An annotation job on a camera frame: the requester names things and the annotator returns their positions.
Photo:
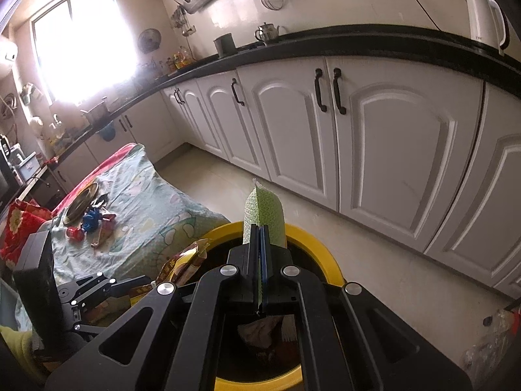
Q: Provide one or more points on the pink blanket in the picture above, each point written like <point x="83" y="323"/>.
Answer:
<point x="110" y="161"/>

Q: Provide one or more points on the kitchen window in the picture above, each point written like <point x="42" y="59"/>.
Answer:
<point x="81" y="40"/>

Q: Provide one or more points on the cooking pot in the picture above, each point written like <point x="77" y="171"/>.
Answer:
<point x="97" y="115"/>

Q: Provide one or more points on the black green snack packet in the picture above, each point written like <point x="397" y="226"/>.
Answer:
<point x="100" y="201"/>

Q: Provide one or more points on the white kitchen cabinets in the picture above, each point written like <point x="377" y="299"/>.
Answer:
<point x="386" y="142"/>

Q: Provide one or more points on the metal plate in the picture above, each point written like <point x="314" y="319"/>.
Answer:
<point x="79" y="205"/>

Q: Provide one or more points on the steel teapot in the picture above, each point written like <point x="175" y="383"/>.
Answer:
<point x="266" y="32"/>

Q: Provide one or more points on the red floral blanket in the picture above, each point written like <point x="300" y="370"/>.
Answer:
<point x="20" y="228"/>

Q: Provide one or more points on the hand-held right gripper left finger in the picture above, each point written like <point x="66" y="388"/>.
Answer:
<point x="254" y="256"/>

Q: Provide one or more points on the blue hanging bin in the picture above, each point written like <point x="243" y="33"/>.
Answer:
<point x="107" y="133"/>

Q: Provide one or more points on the white electric kettle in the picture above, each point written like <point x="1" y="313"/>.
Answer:
<point x="484" y="20"/>

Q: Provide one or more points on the white storage box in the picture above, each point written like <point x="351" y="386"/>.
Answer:
<point x="28" y="167"/>

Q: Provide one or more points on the small black floor object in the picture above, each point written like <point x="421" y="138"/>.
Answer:
<point x="487" y="321"/>

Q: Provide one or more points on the yellow brown snack wrapper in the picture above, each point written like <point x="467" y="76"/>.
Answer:
<point x="179" y="260"/>

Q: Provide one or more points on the white water heater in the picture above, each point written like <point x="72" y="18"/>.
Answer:
<point x="7" y="51"/>

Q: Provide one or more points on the black kitchen countertop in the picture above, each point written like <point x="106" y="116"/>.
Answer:
<point x="366" y="36"/>

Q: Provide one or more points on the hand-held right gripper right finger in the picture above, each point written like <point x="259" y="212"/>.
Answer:
<point x="265" y="256"/>

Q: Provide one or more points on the red tan snack wrapper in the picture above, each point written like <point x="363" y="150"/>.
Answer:
<point x="102" y="234"/>

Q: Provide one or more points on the group of condiment bottles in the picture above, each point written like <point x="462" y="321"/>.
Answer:
<point x="181" y="59"/>

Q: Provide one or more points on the red printed snack wrapper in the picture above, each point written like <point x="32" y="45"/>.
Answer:
<point x="75" y="235"/>

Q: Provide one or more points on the blue wrapper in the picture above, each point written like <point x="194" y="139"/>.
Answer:
<point x="90" y="219"/>

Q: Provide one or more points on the clear plastic bag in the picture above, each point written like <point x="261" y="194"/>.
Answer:
<point x="492" y="346"/>

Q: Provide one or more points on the brown paper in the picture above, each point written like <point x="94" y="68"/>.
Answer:
<point x="260" y="330"/>

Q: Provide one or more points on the small wall fan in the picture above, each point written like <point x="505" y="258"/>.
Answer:
<point x="148" y="40"/>

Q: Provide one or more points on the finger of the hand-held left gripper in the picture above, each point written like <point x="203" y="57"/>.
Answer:
<point x="122" y="285"/>
<point x="87" y="328"/>

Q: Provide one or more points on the person's green trouser legs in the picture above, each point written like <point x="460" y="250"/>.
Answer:
<point x="16" y="346"/>

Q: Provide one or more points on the metal mug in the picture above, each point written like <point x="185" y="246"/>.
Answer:
<point x="225" y="45"/>

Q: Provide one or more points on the cartoon printed blanket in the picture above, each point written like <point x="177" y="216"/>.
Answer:
<point x="154" y="220"/>

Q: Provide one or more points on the yellow rim trash bin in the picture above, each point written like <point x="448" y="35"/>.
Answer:
<point x="317" y="252"/>

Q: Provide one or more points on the small hanging kitchen tools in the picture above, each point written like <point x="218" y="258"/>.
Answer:
<point x="181" y="18"/>

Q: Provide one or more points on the black microwave oven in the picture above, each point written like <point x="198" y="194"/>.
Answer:
<point x="4" y="183"/>

